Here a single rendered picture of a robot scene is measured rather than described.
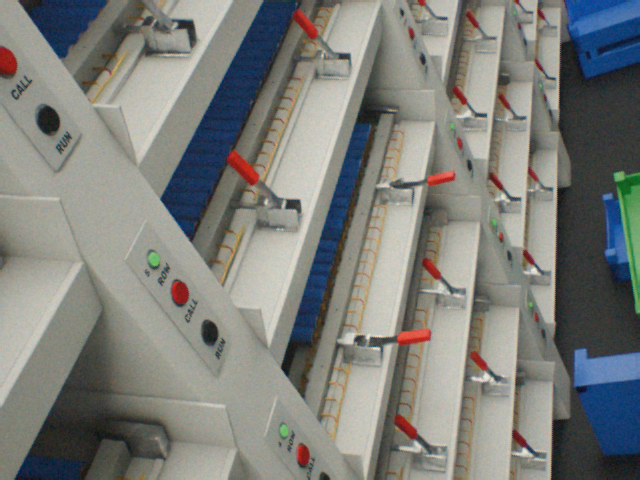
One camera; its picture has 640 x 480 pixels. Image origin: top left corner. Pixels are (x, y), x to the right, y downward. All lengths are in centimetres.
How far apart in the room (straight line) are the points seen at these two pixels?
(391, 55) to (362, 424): 55
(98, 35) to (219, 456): 35
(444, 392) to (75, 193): 70
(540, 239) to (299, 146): 106
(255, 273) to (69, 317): 28
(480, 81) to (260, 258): 98
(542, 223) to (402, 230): 89
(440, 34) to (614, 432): 74
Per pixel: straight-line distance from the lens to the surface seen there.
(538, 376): 166
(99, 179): 60
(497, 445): 135
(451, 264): 133
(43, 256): 58
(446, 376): 119
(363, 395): 93
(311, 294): 101
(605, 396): 156
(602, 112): 246
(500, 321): 151
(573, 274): 202
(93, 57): 74
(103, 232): 59
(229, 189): 86
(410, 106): 128
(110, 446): 68
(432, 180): 112
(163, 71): 74
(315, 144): 94
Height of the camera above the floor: 136
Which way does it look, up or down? 34 degrees down
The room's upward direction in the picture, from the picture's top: 31 degrees counter-clockwise
